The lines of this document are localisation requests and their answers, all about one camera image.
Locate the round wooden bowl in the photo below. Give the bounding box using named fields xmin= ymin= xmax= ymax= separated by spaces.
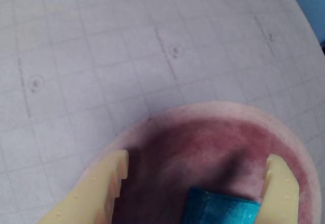
xmin=76 ymin=101 xmax=322 ymax=224

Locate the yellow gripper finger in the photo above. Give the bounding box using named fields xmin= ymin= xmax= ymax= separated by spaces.
xmin=37 ymin=149 xmax=129 ymax=224
xmin=255 ymin=153 xmax=301 ymax=224

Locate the blue foam block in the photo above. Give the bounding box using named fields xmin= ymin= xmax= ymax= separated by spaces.
xmin=180 ymin=185 xmax=262 ymax=224

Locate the gridded gift wrap paper sheet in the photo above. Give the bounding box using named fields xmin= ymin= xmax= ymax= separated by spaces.
xmin=0 ymin=0 xmax=325 ymax=224

